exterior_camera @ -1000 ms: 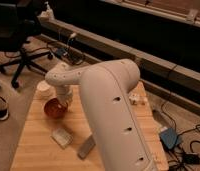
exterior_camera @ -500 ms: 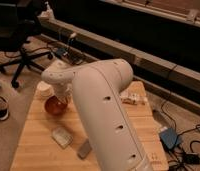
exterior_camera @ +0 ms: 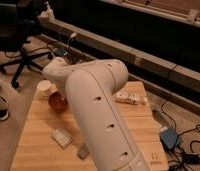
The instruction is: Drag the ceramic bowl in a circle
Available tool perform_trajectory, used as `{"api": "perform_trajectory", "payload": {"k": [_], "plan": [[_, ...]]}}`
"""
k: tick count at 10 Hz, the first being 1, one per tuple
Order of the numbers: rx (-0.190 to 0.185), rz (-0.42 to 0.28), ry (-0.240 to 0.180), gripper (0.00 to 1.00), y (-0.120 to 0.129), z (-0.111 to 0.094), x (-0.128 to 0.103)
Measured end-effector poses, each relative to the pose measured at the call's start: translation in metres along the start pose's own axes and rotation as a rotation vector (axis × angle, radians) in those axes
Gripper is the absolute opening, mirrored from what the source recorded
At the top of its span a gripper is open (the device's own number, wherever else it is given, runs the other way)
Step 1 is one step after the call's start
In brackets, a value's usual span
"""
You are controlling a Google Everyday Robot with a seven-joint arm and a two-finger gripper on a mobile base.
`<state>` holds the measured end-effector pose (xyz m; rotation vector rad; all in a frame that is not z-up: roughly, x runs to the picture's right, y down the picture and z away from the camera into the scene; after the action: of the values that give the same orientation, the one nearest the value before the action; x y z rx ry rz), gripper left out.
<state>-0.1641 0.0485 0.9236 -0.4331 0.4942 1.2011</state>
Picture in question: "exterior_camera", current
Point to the blue power box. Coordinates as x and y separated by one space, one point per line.
169 138

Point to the white spray bottle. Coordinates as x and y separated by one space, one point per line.
49 14

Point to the red ceramic bowl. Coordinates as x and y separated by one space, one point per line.
57 102

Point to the black office chair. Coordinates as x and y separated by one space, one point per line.
18 21

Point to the blue electronics board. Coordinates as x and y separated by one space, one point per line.
61 52

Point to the white round cup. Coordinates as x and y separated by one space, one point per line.
44 87

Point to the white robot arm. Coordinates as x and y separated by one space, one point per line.
89 88

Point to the white sponge block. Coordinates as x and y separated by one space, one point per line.
62 137

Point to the black and white shoe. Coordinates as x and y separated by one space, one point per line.
4 113

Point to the grey rectangular block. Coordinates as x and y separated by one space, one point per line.
83 151

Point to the white patterned box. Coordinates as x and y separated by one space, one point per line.
130 98

